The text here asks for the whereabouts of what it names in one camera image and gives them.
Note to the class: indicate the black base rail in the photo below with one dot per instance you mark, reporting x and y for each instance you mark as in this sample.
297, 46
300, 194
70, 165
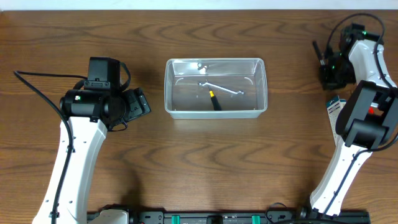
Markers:
276, 213

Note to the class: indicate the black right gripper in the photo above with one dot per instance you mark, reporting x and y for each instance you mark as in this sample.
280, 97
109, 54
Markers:
331, 84

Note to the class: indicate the yellow black screwdriver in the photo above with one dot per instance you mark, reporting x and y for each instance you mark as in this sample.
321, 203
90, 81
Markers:
214, 100

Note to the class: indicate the clear plastic container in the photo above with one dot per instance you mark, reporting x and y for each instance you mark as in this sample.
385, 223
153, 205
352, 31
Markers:
184, 99

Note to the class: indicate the small black handled hammer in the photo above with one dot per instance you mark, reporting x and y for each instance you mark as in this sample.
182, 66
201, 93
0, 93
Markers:
318, 53

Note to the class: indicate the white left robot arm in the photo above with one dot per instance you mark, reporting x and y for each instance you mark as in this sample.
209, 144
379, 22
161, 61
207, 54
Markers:
90, 110

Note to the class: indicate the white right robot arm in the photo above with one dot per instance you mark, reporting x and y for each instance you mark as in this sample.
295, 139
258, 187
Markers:
368, 120

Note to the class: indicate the silver double ended wrench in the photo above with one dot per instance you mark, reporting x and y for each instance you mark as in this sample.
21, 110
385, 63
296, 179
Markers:
212, 86

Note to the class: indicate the blue white cardboard box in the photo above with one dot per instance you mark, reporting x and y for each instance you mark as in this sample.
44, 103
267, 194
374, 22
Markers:
334, 106

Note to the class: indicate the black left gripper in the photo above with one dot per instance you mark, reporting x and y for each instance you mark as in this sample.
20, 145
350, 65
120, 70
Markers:
137, 105

